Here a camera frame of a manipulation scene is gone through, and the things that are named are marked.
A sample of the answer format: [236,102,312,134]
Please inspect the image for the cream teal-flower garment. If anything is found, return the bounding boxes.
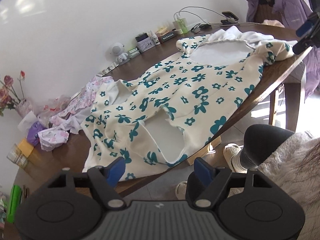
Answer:
[82,32,293,180]

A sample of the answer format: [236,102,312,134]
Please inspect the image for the purple puffer jacket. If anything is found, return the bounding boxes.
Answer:
[246,0,319,97]

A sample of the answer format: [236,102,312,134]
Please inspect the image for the white sneaker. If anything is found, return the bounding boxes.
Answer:
[223,143,247,173]

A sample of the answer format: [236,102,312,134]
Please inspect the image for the pink fluffy cloth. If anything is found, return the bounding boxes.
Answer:
[262,20,285,28]

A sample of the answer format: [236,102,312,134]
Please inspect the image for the wooden chair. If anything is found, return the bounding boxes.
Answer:
[254,0,307,132]

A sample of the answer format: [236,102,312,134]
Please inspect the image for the person's black-trousered leg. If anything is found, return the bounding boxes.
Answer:
[240,124,294,170]

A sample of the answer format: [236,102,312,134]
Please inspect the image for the pink floral white garment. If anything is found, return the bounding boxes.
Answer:
[38,76,113,151]

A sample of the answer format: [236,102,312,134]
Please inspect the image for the white fuzzy coat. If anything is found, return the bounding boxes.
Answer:
[258,133,319,239]

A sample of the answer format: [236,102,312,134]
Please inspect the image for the black phone on stand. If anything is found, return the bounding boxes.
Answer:
[221,11,239,25]

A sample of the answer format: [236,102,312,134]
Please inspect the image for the red-printed clear plastic bag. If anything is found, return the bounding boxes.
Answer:
[33,95,71,127]

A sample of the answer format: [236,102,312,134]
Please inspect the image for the clear drinking glass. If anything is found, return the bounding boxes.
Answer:
[7,144,28,169]

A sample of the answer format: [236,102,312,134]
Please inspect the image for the white tissue pack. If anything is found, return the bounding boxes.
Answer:
[17,111,38,135]

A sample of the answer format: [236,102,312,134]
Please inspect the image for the pink patterned vase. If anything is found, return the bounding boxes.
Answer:
[15,98,33,119]

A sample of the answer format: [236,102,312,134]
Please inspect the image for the white power strip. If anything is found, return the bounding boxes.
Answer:
[99,62,119,76]

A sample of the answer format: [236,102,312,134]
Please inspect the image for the pink dried flower bouquet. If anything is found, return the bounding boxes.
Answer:
[1,70,25,117]

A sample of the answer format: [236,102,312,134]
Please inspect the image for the green white small box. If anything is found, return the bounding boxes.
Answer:
[128,47,140,59]

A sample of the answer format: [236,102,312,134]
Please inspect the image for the white round robot figure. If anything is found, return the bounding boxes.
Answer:
[111,42,129,64]

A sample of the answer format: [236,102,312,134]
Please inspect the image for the green liquid bottle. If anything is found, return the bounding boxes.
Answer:
[178,18,188,34]

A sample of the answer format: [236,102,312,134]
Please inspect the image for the grey patterned tin box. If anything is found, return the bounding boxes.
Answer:
[137,37,155,53]

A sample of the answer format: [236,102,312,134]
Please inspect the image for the small white spray bottle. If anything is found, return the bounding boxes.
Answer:
[150,31,161,46]

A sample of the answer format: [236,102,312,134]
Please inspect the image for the black label box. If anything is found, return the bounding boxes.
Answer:
[159,31,177,43]

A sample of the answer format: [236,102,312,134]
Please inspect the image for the black small device on tin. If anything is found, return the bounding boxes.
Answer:
[135,33,149,42]

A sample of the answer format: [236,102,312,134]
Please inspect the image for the yellow pink stacked pads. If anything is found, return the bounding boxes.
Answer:
[155,26,170,37]

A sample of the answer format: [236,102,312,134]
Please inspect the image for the black small cable bundle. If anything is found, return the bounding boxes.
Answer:
[190,23,211,34]

